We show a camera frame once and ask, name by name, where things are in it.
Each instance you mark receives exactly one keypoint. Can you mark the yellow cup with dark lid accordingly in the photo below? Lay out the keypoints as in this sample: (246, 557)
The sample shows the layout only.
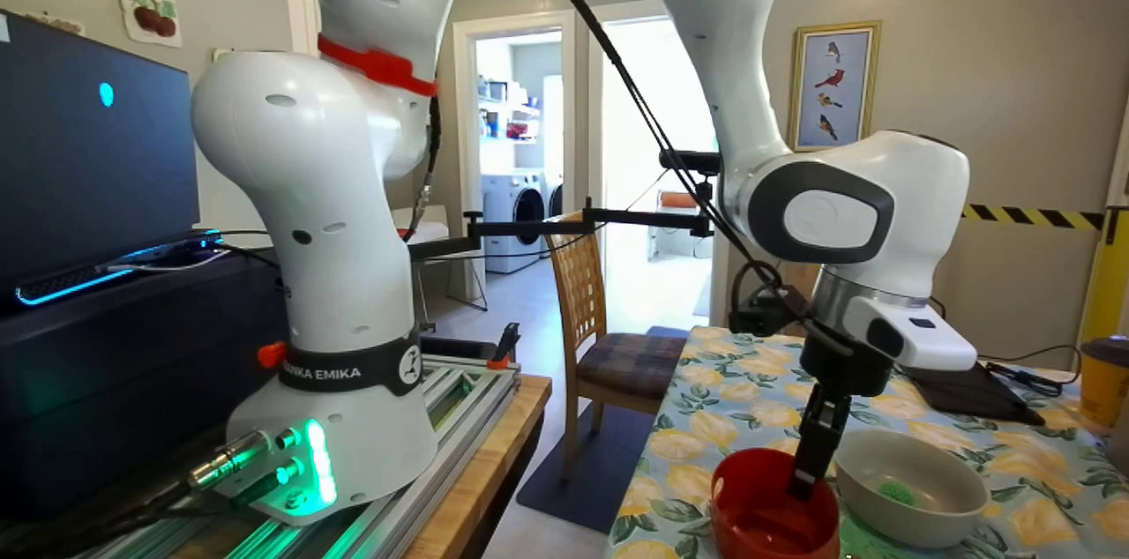
(1104, 383)

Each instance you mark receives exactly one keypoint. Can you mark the laundry shelf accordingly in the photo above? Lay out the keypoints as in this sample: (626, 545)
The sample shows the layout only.
(512, 114)

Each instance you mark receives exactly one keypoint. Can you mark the yellow post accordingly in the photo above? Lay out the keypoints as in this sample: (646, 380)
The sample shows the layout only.
(1107, 286)

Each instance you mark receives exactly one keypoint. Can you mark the orange bowl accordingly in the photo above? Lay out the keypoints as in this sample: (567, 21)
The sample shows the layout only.
(750, 515)

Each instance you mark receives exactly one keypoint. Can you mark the black laptop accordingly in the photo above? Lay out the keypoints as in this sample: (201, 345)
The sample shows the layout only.
(88, 153)

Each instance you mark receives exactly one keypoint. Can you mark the wooden chair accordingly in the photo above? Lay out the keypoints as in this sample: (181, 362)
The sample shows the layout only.
(609, 356)

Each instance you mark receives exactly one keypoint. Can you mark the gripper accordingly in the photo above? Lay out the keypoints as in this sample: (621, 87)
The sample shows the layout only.
(847, 368)

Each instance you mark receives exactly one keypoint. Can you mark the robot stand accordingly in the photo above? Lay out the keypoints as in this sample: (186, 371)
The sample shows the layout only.
(476, 453)

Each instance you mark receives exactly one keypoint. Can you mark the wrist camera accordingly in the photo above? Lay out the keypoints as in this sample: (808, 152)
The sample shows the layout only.
(760, 310)

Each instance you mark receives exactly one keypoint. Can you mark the floral tablecloth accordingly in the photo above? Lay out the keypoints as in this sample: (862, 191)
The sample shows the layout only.
(732, 400)

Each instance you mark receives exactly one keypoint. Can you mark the white small table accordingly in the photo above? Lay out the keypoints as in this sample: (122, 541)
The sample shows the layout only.
(432, 228)

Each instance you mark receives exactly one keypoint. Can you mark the black tablet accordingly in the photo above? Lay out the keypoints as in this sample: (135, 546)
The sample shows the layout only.
(970, 391)

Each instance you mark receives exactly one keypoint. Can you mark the orange clamp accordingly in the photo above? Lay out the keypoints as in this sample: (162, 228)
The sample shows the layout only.
(271, 354)
(506, 346)

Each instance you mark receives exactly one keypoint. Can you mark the washing machine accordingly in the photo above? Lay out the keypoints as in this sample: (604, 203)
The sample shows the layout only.
(507, 219)

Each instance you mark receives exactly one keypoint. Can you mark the yellow and black caution tape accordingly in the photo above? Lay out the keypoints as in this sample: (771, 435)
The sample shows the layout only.
(1032, 216)

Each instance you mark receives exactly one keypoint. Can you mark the camera on mount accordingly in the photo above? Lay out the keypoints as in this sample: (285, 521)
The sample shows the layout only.
(617, 217)

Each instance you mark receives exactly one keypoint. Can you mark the framed bird picture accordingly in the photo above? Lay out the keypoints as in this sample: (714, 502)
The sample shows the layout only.
(833, 87)

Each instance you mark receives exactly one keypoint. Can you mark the blue floor mat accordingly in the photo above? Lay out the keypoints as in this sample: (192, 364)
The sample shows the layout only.
(591, 471)

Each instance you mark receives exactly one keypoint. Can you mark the black computer case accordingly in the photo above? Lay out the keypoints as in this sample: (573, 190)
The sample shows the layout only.
(132, 365)

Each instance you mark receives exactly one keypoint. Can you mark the cherry wall plaque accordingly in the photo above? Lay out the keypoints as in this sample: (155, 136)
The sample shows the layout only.
(150, 11)

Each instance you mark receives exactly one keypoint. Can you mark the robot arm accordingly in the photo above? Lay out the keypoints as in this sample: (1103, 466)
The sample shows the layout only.
(326, 189)

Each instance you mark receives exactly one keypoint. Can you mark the grey bowl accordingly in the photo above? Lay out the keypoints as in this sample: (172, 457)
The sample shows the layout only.
(944, 497)

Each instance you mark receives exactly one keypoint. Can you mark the green scrubber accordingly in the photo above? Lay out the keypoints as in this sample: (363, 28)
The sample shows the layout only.
(898, 493)

